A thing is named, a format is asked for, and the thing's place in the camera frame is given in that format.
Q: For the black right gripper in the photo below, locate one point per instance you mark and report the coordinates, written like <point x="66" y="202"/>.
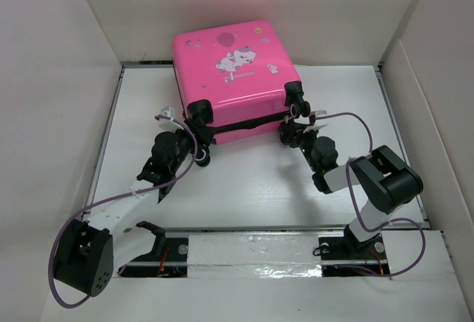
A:
<point x="296" y="129"/>

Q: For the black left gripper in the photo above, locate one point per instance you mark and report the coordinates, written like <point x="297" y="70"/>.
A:
<point x="202" y="134"/>

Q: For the pink hard-shell suitcase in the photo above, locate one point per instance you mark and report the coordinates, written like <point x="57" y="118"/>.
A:
<point x="239" y="77"/>

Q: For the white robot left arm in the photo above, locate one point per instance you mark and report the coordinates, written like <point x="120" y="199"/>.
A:
<point x="98" y="240"/>

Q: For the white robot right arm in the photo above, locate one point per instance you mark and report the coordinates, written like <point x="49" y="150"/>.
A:
<point x="387" y="181"/>

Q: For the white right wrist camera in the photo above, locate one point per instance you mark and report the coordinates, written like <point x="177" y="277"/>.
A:
<point x="315" y="118"/>

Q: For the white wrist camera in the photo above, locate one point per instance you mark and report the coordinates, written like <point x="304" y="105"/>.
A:
<point x="168" y="114"/>
<point x="315" y="118"/>

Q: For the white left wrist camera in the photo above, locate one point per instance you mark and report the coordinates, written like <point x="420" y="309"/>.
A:
<point x="168" y="114"/>

